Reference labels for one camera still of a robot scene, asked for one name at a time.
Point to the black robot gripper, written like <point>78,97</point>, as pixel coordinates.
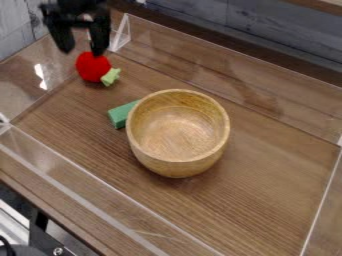
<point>66,11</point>

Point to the red plush tomato toy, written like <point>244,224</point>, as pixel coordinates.
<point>95,69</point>

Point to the green rectangular block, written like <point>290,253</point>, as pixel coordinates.
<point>118,114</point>

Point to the round wooden bowl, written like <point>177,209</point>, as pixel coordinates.
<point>178,130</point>

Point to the clear acrylic tray walls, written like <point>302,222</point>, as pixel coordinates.
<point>269,200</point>

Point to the clear acrylic corner bracket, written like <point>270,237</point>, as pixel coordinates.
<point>119,33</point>

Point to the black metal table frame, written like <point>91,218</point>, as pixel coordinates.
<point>26,226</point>

